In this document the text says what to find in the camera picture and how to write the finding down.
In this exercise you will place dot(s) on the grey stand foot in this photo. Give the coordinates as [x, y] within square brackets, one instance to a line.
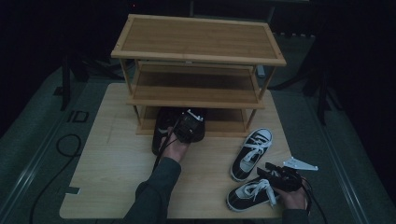
[261, 71]

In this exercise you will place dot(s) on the wooden three-tier shoe rack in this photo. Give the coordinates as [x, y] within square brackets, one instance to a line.
[199, 40]

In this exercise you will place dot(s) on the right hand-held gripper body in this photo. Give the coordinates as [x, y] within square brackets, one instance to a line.
[288, 180]

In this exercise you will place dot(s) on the black metal stand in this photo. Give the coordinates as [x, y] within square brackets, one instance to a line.
[65, 84]
[322, 93]

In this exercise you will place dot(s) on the person's left hand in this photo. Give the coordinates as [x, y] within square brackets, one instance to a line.
[176, 149]

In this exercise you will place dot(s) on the black and white canvas sneaker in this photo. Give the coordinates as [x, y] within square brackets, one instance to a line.
[252, 152]
[246, 196]

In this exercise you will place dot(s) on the person's right hand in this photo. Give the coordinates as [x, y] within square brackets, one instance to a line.
[292, 199]

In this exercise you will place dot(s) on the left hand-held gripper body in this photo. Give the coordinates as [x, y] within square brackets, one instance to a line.
[190, 129]

